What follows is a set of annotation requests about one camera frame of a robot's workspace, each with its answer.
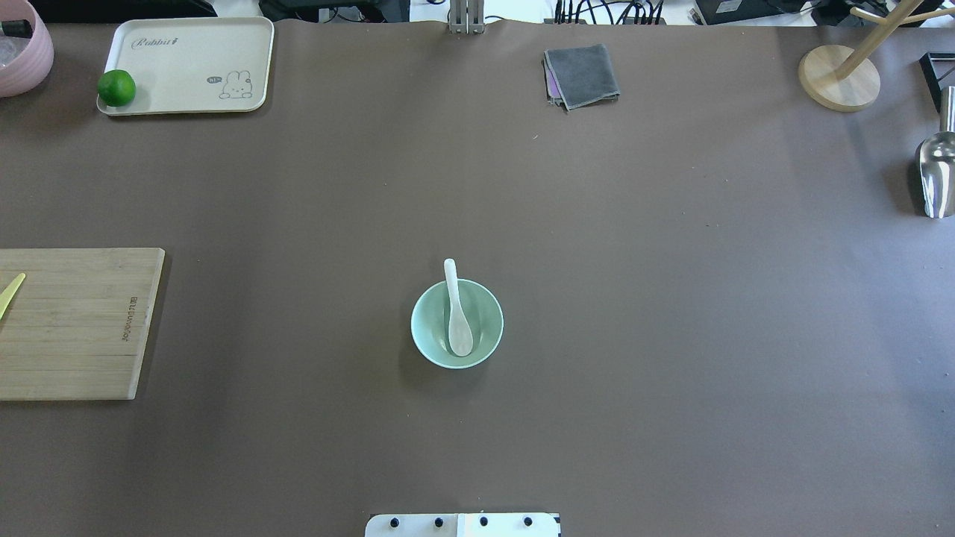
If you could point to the white ceramic spoon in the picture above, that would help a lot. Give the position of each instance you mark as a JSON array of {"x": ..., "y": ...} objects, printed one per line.
[{"x": 459, "y": 332}]

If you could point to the light green bowl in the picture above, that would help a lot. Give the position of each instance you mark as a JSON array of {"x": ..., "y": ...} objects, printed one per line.
[{"x": 429, "y": 322}]

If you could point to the pink ice bowl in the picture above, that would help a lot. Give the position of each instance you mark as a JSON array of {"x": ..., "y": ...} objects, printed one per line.
[{"x": 26, "y": 62}]

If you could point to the pink cloth under grey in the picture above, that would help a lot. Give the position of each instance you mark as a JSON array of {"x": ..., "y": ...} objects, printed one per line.
[{"x": 553, "y": 92}]

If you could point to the grey folded cloth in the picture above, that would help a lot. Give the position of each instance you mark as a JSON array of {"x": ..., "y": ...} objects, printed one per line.
[{"x": 584, "y": 75}]

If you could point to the cream rabbit tray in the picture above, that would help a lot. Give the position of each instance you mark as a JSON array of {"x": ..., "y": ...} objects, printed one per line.
[{"x": 193, "y": 65}]

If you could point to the green lime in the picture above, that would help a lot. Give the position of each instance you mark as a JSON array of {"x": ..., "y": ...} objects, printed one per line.
[{"x": 116, "y": 88}]

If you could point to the bamboo cutting board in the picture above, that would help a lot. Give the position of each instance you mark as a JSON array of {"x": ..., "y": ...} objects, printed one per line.
[{"x": 78, "y": 327}]

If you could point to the wooden stand with round base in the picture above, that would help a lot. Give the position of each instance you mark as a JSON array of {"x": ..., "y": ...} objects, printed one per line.
[{"x": 844, "y": 79}]

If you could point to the metal scoop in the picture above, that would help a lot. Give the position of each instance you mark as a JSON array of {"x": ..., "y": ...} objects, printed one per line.
[{"x": 936, "y": 163}]

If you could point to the yellow plastic knife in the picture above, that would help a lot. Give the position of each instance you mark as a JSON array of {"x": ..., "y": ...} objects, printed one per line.
[{"x": 7, "y": 295}]

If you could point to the aluminium frame post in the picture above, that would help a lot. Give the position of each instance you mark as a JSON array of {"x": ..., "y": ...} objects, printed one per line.
[{"x": 466, "y": 17}]

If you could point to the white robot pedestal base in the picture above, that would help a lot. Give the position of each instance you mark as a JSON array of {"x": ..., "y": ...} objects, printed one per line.
[{"x": 465, "y": 524}]

